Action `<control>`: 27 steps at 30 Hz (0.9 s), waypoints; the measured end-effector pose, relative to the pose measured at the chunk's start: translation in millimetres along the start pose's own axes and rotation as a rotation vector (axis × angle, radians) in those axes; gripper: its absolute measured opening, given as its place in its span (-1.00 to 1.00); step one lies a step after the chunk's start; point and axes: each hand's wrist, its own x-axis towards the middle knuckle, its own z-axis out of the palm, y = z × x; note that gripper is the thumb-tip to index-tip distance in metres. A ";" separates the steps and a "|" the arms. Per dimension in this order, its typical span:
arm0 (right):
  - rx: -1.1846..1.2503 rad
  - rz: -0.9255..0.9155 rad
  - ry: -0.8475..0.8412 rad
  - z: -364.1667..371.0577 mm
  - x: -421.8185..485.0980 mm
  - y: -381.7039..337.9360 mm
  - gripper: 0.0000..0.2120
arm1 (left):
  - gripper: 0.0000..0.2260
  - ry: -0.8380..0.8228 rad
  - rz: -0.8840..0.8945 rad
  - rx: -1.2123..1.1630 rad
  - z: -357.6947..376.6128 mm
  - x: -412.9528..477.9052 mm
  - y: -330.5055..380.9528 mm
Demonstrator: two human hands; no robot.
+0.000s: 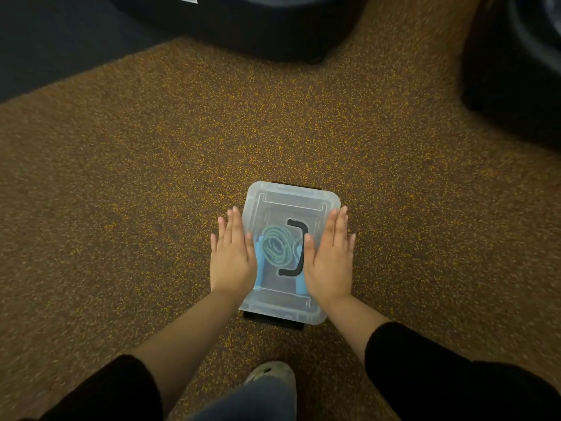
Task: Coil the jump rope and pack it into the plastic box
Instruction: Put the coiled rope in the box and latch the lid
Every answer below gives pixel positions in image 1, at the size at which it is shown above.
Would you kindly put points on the person's left hand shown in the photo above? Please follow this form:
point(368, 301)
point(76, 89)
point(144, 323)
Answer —
point(232, 267)

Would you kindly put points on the person's right hand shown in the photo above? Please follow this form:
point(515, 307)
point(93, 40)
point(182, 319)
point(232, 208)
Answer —
point(328, 267)

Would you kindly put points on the clear plastic storage box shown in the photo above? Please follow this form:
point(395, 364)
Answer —
point(271, 320)

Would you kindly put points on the person's right forearm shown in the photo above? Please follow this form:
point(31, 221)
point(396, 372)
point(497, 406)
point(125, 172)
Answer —
point(416, 368)

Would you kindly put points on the person's left forearm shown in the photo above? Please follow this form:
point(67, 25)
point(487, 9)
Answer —
point(175, 346)

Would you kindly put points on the person's left leg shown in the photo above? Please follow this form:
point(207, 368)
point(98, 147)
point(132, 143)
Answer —
point(254, 403)

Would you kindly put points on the white shoe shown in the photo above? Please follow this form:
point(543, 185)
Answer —
point(274, 369)

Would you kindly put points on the black treadmill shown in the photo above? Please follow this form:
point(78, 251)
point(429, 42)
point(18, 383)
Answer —
point(263, 26)
point(517, 74)

